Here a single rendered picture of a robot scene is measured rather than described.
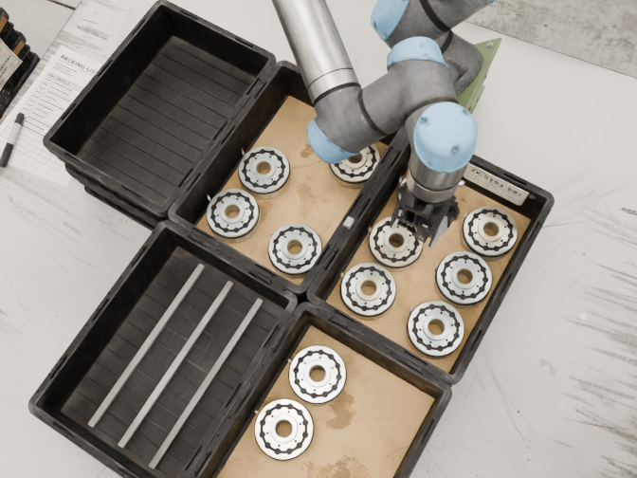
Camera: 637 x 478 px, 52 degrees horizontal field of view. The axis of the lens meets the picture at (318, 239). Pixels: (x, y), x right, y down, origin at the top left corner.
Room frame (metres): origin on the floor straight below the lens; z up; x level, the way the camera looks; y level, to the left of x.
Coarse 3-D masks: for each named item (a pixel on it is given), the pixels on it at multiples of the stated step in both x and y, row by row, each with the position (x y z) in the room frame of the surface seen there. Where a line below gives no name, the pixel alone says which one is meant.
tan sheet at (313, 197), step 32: (288, 96) 0.77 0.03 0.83; (288, 128) 0.69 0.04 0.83; (288, 160) 0.62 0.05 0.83; (320, 160) 0.61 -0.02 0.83; (352, 160) 0.61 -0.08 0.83; (288, 192) 0.55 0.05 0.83; (320, 192) 0.54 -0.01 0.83; (352, 192) 0.54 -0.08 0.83; (320, 224) 0.47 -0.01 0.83; (256, 256) 0.42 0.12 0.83
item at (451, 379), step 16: (400, 144) 0.58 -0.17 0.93; (480, 160) 0.53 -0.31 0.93; (384, 176) 0.52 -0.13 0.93; (512, 176) 0.49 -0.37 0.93; (544, 192) 0.46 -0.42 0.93; (368, 208) 0.46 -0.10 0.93; (544, 208) 0.42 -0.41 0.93; (528, 240) 0.37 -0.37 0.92; (336, 256) 0.37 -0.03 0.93; (320, 272) 0.34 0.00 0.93; (512, 272) 0.31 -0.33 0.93; (320, 304) 0.29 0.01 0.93; (496, 304) 0.26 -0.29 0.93; (352, 320) 0.25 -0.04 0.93; (368, 336) 0.22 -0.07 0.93; (384, 336) 0.22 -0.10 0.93; (480, 336) 0.21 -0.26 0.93; (400, 352) 0.19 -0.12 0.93; (432, 368) 0.16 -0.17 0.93; (464, 368) 0.15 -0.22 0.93; (448, 384) 0.13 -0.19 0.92
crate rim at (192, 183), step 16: (288, 64) 0.78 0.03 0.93; (272, 80) 0.75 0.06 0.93; (256, 96) 0.72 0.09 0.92; (240, 112) 0.68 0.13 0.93; (224, 144) 0.62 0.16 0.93; (208, 160) 0.59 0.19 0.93; (384, 160) 0.55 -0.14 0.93; (192, 176) 0.55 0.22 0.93; (368, 192) 0.49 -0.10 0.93; (176, 208) 0.49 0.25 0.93; (352, 208) 0.46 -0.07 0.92; (176, 224) 0.46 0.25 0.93; (208, 240) 0.43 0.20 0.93; (336, 240) 0.40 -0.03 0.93; (240, 256) 0.39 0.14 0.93; (320, 256) 0.37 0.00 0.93; (272, 272) 0.35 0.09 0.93; (288, 288) 0.32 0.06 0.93; (304, 288) 0.32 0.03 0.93
